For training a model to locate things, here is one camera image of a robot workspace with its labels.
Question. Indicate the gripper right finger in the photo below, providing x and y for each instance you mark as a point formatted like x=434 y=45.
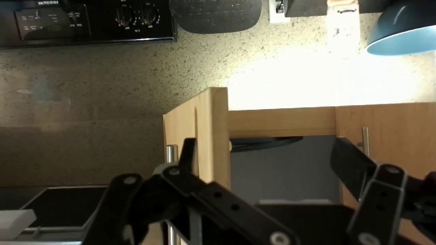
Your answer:
x=385 y=200

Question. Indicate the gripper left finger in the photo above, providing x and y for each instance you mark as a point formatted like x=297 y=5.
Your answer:
x=204 y=194

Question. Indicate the open wooden cabinet door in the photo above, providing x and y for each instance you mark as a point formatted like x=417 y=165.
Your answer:
x=213 y=136

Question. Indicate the closed wooden cabinet door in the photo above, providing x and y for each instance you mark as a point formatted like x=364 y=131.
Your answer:
x=398 y=136

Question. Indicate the black microwave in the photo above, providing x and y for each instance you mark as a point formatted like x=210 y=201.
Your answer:
x=64 y=207

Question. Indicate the blue bowl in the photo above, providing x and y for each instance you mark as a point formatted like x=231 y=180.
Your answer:
x=402 y=30

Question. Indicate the black stove knob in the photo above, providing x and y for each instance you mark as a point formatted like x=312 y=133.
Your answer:
x=149 y=16
x=124 y=16

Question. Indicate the white block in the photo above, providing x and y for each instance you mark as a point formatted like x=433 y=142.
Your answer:
x=15 y=223

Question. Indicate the black stove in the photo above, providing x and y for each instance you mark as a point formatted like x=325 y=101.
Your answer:
x=85 y=30

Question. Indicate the black box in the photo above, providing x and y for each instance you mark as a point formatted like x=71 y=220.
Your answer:
x=305 y=7

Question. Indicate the light wooden wall cabinet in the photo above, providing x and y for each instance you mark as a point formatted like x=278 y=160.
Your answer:
x=282 y=119

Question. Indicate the white wall socket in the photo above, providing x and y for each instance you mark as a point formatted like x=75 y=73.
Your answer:
x=277 y=12

